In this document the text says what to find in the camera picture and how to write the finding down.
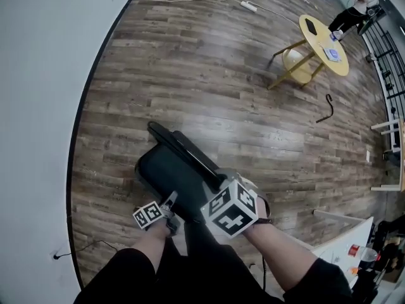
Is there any black wall plug cable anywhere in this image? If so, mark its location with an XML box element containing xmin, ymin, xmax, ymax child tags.
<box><xmin>52</xmin><ymin>239</ymin><xmax>118</xmax><ymax>261</ymax></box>

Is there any person's left forearm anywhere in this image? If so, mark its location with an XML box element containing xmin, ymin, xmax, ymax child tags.
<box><xmin>129</xmin><ymin>223</ymin><xmax>171</xmax><ymax>278</ymax></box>

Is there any black metal railing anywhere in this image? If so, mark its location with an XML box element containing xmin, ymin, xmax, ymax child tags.
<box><xmin>357</xmin><ymin>0</ymin><xmax>405</xmax><ymax>126</ymax></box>

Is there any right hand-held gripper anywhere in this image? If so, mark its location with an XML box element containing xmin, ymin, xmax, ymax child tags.
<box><xmin>200</xmin><ymin>168</ymin><xmax>259</xmax><ymax>239</ymax></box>

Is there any person's black clothing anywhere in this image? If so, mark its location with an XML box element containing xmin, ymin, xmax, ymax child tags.
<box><xmin>74</xmin><ymin>220</ymin><xmax>354</xmax><ymax>304</ymax></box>

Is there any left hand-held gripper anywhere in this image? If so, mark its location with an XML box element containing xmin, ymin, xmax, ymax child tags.
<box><xmin>132</xmin><ymin>191</ymin><xmax>183</xmax><ymax>237</ymax></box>

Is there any person's right hand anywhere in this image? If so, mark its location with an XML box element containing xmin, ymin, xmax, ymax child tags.
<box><xmin>240</xmin><ymin>177</ymin><xmax>272</xmax><ymax>224</ymax></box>

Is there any wooden desk with white legs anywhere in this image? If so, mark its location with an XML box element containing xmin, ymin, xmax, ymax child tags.
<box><xmin>370</xmin><ymin>118</ymin><xmax>405</xmax><ymax>192</ymax></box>

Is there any blue printed packet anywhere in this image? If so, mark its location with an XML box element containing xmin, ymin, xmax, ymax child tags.
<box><xmin>322</xmin><ymin>47</ymin><xmax>344</xmax><ymax>63</ymax></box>

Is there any white rectangular table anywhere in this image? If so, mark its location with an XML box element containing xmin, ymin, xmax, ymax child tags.
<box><xmin>313</xmin><ymin>209</ymin><xmax>376</xmax><ymax>297</ymax></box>

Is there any round yellow side table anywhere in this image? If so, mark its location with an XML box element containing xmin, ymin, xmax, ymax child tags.
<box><xmin>267</xmin><ymin>14</ymin><xmax>350</xmax><ymax>91</ymax></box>

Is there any black bent bar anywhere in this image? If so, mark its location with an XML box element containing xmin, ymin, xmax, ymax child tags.
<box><xmin>316</xmin><ymin>94</ymin><xmax>335</xmax><ymax>124</ymax></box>

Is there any black folding chair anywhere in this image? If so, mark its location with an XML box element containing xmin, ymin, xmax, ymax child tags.
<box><xmin>134</xmin><ymin>121</ymin><xmax>237</xmax><ymax>224</ymax></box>

